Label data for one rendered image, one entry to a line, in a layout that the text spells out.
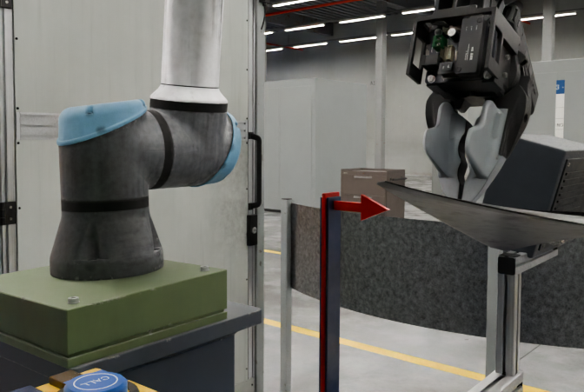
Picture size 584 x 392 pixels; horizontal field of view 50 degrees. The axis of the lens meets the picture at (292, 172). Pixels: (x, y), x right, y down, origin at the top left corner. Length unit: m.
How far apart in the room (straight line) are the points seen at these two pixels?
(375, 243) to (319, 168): 7.79
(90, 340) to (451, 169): 0.42
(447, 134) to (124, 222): 0.46
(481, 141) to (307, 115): 9.72
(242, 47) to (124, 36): 0.58
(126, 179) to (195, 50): 0.21
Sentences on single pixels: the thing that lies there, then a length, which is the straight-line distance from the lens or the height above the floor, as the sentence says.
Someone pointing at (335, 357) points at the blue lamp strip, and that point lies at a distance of 0.63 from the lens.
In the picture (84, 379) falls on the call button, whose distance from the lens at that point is 0.46.
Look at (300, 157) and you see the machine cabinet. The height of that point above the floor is 0.95.
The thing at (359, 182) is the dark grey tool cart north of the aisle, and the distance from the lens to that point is 7.37.
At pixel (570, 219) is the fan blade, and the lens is 0.44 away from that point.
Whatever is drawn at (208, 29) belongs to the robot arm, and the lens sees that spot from 0.92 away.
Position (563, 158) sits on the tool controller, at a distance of 1.09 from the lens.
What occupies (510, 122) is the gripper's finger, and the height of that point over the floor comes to 1.26.
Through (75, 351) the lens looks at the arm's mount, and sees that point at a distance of 0.72.
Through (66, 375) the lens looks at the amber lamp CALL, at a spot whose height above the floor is 1.08.
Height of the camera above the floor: 1.24
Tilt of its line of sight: 3 degrees down
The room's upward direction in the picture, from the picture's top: straight up
